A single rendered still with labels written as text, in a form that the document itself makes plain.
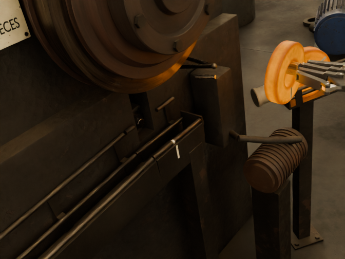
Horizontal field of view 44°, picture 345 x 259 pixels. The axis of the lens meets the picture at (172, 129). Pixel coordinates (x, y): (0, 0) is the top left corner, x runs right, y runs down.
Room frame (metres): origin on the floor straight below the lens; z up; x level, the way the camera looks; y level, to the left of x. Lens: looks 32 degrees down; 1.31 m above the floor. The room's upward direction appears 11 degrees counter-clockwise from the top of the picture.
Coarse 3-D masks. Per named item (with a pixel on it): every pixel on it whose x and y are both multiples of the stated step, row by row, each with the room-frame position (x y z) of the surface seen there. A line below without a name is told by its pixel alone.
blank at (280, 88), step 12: (276, 48) 0.93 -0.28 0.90; (288, 48) 0.91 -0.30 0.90; (300, 48) 0.96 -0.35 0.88; (276, 60) 0.90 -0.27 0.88; (288, 60) 0.91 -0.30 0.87; (300, 60) 0.96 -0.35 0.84; (276, 72) 0.88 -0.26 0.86; (264, 84) 0.89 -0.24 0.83; (276, 84) 0.87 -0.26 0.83; (288, 84) 0.94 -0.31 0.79; (276, 96) 0.88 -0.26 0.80; (288, 96) 0.92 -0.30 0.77
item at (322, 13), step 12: (324, 0) 2.91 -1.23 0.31; (336, 0) 2.77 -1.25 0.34; (324, 12) 2.71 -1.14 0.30; (336, 12) 2.58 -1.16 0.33; (324, 24) 2.57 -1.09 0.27; (336, 24) 2.54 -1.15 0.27; (324, 36) 2.57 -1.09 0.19; (336, 36) 2.54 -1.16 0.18; (324, 48) 2.57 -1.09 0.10; (336, 48) 2.54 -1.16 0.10
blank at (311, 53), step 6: (306, 48) 1.15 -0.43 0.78; (312, 48) 1.15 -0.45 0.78; (306, 54) 1.13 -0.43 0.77; (312, 54) 1.14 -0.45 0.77; (318, 54) 1.14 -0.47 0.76; (324, 54) 1.14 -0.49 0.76; (306, 60) 1.13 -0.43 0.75; (318, 60) 1.14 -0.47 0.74; (324, 60) 1.14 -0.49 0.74; (300, 84) 1.13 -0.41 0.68; (318, 90) 1.14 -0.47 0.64; (306, 96) 1.13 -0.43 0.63
